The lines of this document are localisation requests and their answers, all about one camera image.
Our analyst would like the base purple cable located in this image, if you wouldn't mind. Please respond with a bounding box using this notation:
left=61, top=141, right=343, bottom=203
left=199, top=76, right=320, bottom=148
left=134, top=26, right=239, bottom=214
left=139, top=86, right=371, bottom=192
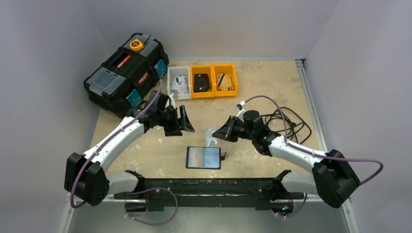
left=124, top=187, right=179, bottom=226
left=274, top=194, right=308, bottom=219

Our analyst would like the black cable on table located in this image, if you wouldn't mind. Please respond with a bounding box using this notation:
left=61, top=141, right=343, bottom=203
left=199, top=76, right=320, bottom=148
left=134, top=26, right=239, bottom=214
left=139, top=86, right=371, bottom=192
left=260, top=106, right=312, bottom=145

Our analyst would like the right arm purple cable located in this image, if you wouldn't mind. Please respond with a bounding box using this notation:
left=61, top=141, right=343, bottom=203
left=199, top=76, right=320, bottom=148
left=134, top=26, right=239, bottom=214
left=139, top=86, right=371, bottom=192
left=243, top=95, right=384, bottom=186

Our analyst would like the gold credit cards stack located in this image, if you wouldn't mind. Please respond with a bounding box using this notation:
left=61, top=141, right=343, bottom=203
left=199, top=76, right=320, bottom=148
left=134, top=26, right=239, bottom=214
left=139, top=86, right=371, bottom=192
left=216, top=73, right=234, bottom=91

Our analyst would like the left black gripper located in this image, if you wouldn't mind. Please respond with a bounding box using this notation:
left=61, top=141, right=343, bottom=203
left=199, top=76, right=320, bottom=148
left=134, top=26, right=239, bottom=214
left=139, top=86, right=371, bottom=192
left=156, top=105, right=194, bottom=136

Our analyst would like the middle yellow plastic bin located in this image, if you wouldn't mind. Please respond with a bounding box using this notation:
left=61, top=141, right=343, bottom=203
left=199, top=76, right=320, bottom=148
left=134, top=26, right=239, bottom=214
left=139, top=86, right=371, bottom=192
left=190, top=65, right=215, bottom=99

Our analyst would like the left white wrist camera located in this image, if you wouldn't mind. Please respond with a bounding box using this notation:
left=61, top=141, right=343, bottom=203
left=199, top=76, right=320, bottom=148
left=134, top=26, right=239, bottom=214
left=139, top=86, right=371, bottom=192
left=169, top=92, right=179, bottom=108

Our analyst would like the right yellow plastic bin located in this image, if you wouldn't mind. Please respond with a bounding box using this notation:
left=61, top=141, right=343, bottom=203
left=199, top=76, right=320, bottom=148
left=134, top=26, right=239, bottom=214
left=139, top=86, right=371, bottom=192
left=213, top=64, right=239, bottom=97

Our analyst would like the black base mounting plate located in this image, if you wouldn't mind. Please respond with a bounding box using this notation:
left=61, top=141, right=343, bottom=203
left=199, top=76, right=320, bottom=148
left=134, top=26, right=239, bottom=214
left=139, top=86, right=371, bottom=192
left=114, top=178, right=304, bottom=213

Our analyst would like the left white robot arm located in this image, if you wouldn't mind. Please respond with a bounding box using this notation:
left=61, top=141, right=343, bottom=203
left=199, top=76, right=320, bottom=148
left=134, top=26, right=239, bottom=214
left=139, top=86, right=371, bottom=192
left=64, top=91, right=195, bottom=206

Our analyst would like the black leather card holder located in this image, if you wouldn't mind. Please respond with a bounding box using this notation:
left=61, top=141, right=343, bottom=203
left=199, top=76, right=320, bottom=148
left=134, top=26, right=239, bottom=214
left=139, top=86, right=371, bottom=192
left=186, top=147, right=227, bottom=169

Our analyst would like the gold credit card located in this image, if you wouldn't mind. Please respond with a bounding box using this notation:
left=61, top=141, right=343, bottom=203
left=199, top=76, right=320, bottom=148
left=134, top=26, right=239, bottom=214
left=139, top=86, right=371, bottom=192
left=217, top=74, right=231, bottom=89

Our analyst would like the yellow plastic bin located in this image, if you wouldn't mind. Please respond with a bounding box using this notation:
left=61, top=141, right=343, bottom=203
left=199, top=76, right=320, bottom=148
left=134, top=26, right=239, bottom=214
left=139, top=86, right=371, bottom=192
left=213, top=64, right=239, bottom=97
left=190, top=65, right=215, bottom=99

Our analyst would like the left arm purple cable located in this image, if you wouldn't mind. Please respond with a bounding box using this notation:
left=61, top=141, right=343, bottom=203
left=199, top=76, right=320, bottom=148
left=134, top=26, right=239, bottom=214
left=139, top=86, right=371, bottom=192
left=70, top=79, right=164, bottom=209

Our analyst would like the white plastic bin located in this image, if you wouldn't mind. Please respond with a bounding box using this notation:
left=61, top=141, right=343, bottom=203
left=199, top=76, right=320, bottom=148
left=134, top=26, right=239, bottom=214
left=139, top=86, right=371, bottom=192
left=167, top=66, right=191, bottom=100

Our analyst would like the black plastic toolbox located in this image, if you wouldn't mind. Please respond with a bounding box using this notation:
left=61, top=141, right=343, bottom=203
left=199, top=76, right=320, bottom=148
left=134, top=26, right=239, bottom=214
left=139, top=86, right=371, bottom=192
left=83, top=33, right=169, bottom=118

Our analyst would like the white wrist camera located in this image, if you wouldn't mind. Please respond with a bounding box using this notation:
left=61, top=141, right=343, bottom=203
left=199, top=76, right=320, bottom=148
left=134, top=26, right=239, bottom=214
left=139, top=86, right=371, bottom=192
left=169, top=92, right=179, bottom=108
left=236, top=101, right=246, bottom=119

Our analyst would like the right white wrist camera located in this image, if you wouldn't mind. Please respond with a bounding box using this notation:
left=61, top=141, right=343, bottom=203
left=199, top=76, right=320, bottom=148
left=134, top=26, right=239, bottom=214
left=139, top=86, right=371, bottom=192
left=236, top=101, right=246, bottom=119

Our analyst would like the silver credit cards stack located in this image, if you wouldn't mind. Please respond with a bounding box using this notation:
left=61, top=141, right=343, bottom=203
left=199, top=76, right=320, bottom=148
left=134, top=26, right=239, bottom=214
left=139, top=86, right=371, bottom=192
left=171, top=76, right=189, bottom=94

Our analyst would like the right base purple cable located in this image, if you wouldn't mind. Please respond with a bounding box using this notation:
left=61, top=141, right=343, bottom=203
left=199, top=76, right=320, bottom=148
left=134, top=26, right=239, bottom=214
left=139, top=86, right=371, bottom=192
left=274, top=194, right=308, bottom=219

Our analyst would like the yellow tape measure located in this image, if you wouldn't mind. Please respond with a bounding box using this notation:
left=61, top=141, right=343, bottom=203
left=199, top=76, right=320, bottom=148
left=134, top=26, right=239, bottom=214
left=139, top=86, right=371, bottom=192
left=129, top=39, right=144, bottom=51

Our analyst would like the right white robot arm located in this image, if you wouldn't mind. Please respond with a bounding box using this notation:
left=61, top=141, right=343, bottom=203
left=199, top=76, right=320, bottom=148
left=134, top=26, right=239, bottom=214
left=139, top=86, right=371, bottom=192
left=212, top=110, right=361, bottom=208

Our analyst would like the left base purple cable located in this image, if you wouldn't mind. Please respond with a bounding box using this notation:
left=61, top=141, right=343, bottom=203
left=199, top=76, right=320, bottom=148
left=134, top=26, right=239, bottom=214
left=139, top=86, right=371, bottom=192
left=124, top=187, right=179, bottom=226

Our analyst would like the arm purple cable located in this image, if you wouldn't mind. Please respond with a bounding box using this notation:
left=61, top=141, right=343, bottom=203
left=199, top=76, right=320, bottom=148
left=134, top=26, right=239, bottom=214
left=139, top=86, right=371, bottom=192
left=70, top=79, right=164, bottom=209
left=243, top=95, right=384, bottom=186

